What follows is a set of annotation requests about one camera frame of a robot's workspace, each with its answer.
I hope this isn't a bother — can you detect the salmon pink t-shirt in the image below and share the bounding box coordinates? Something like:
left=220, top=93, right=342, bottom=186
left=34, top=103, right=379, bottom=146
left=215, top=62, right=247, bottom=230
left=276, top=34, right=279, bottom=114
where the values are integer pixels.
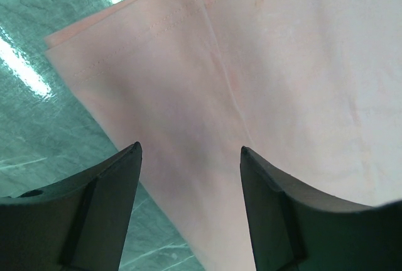
left=45, top=0, right=401, bottom=270

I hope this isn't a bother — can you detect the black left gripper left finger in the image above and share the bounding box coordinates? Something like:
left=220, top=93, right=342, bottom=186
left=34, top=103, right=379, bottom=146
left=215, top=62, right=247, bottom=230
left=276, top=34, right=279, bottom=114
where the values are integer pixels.
left=1, top=143, right=142, bottom=270

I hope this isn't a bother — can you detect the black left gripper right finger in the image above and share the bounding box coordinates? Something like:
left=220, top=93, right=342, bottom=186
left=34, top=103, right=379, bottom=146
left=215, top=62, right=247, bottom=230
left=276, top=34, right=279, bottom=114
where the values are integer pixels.
left=240, top=147, right=401, bottom=270

